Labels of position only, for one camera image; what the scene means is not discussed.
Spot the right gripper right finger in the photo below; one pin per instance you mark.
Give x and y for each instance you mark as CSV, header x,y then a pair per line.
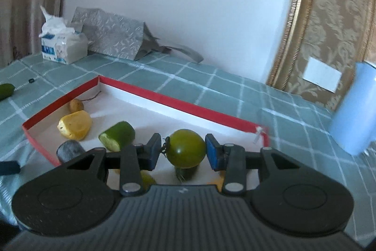
x,y
234,161

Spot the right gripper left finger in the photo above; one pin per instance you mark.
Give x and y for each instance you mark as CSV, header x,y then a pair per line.
x,y
131,160

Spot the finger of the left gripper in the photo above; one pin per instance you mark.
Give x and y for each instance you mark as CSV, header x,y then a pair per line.
x,y
9,168

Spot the yellow-green tomato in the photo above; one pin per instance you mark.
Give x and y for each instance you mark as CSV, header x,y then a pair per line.
x,y
147,179

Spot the cut green cucumber piece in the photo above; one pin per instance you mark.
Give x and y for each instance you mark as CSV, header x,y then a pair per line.
x,y
118,136

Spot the green tomato with calyx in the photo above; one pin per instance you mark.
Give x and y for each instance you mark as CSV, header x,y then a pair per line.
x,y
185,148

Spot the small yellow fruit chunk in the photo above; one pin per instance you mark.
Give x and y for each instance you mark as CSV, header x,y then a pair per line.
x,y
219,180

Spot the dark green cucumber end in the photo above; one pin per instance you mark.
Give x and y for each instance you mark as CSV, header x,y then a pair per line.
x,y
185,174

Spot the red shallow cardboard box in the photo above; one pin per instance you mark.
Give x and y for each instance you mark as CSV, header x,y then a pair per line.
x,y
109,101

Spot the dark grey block piece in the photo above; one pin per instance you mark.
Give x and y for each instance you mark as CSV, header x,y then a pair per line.
x,y
69,150

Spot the large yellow fruit chunk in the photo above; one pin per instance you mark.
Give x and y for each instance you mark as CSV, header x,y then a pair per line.
x,y
75,126

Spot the green checked tablecloth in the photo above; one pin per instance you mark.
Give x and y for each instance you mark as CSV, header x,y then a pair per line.
x,y
296,127

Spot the green cucumber piece on cloth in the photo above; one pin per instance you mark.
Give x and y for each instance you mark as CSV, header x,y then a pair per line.
x,y
6,90

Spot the orange round fruit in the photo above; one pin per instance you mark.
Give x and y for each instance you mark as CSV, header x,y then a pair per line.
x,y
76,105

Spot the light blue electric kettle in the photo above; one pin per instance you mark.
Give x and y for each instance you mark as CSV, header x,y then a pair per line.
x,y
353,124

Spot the grey patterned paper bag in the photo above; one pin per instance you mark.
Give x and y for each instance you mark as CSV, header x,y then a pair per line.
x,y
123,37

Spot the tissue pack with cat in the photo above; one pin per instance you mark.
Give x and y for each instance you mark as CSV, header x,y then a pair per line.
x,y
61,42

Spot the gold padded headboard panel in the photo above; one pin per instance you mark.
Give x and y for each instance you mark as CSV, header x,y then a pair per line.
x,y
338,33

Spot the white wall switch panel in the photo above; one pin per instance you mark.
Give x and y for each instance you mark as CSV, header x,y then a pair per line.
x,y
322,75

